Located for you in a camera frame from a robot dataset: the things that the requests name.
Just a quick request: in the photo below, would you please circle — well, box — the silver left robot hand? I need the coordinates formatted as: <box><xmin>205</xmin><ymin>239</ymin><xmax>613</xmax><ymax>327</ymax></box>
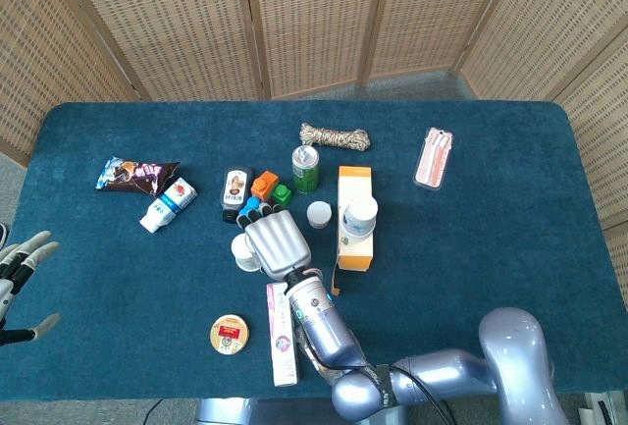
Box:
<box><xmin>0</xmin><ymin>231</ymin><xmax>61</xmax><ymax>347</ymax></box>

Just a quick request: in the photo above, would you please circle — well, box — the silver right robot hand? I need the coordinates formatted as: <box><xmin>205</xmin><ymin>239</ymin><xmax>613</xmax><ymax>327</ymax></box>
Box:
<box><xmin>236</xmin><ymin>201</ymin><xmax>313</xmax><ymax>282</ymax></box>

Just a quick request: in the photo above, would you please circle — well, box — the floral paper cup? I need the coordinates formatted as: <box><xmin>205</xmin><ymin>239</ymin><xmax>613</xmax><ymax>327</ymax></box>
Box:
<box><xmin>231</xmin><ymin>233</ymin><xmax>264</xmax><ymax>273</ymax></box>

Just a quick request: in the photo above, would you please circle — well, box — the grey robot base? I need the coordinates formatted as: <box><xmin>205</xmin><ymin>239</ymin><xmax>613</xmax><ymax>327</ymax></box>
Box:
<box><xmin>195</xmin><ymin>398</ymin><xmax>340</xmax><ymax>425</ymax></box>

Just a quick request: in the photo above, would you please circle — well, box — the stack of floral paper cups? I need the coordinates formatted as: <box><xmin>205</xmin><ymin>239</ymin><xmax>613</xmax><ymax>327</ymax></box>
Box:
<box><xmin>341</xmin><ymin>195</ymin><xmax>380</xmax><ymax>239</ymax></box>

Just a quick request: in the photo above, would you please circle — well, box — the green toy building block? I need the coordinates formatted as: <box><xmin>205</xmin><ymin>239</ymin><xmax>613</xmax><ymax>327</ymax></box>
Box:
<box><xmin>271</xmin><ymin>184</ymin><xmax>293</xmax><ymax>209</ymax></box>

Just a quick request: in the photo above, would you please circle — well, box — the white jar grey lid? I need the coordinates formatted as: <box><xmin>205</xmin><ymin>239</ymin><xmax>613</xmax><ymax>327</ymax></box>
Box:
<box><xmin>306</xmin><ymin>200</ymin><xmax>333</xmax><ymax>230</ymax></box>

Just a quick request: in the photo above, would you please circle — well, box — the orange toy building block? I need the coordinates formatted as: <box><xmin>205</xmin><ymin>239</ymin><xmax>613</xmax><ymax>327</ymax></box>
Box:
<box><xmin>250</xmin><ymin>170</ymin><xmax>280</xmax><ymax>201</ymax></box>

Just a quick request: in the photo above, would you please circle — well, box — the nut-label bottle black cap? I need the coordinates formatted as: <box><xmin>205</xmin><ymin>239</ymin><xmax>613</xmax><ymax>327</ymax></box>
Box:
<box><xmin>221</xmin><ymin>166</ymin><xmax>254</xmax><ymax>224</ymax></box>

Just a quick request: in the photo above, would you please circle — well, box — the green drink can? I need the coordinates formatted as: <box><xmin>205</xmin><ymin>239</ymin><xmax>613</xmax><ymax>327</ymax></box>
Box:
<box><xmin>291</xmin><ymin>144</ymin><xmax>321</xmax><ymax>195</ymax></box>

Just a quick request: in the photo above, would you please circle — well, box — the white and orange carton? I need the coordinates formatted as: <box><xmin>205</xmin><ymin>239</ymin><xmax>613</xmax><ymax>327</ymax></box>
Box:
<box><xmin>329</xmin><ymin>165</ymin><xmax>374</xmax><ymax>297</ymax></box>

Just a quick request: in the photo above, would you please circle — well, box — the round gold tin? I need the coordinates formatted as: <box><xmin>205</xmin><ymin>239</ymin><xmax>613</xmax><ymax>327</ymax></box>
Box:
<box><xmin>209</xmin><ymin>314</ymin><xmax>250</xmax><ymax>356</ymax></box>

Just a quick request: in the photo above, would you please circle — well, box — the pink white toothpaste box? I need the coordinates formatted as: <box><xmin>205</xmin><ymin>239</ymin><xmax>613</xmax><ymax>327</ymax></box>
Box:
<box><xmin>266</xmin><ymin>282</ymin><xmax>299</xmax><ymax>388</ymax></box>

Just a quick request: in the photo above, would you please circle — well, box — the white blue milk bottle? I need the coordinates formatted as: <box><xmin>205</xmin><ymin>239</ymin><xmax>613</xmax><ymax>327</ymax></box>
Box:
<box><xmin>138</xmin><ymin>177</ymin><xmax>198</xmax><ymax>234</ymax></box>

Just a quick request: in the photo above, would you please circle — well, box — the brown snack bag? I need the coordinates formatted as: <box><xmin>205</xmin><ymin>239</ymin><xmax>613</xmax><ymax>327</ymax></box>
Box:
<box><xmin>94</xmin><ymin>156</ymin><xmax>181</xmax><ymax>197</ymax></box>

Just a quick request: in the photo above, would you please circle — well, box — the pink razor blister pack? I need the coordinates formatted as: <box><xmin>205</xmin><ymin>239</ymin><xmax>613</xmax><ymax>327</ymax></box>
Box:
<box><xmin>414</xmin><ymin>127</ymin><xmax>454</xmax><ymax>191</ymax></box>

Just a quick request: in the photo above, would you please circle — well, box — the woven bamboo folding screen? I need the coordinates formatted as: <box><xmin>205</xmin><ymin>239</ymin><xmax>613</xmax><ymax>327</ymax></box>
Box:
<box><xmin>0</xmin><ymin>0</ymin><xmax>628</xmax><ymax>279</ymax></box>

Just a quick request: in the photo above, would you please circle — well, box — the white floor device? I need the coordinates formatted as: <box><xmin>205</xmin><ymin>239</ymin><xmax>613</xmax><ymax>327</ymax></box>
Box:
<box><xmin>578</xmin><ymin>390</ymin><xmax>628</xmax><ymax>425</ymax></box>

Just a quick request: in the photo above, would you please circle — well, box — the coiled speckled rope bundle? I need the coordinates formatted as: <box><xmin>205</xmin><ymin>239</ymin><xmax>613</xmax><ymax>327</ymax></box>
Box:
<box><xmin>299</xmin><ymin>123</ymin><xmax>372</xmax><ymax>152</ymax></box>

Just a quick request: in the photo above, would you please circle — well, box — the black floor cable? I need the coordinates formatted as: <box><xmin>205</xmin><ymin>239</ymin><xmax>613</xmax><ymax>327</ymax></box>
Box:
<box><xmin>144</xmin><ymin>398</ymin><xmax>164</xmax><ymax>425</ymax></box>

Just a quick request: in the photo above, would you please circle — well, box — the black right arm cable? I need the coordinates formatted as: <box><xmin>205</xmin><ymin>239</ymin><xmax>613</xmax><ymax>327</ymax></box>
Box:
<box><xmin>313</xmin><ymin>345</ymin><xmax>457</xmax><ymax>425</ymax></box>

